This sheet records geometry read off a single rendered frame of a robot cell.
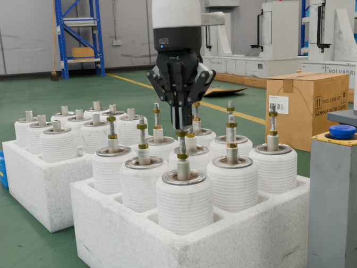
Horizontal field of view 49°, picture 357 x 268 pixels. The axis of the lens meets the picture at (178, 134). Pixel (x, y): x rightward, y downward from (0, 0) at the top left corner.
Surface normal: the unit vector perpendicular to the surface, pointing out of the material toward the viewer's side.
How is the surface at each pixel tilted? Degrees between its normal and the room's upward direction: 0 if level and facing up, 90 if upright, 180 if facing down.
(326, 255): 90
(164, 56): 90
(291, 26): 90
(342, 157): 90
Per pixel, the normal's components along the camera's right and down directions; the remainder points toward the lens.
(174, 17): -0.08, 0.23
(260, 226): 0.62, 0.15
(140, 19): 0.35, 0.20
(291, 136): -0.76, 0.16
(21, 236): -0.04, -0.97
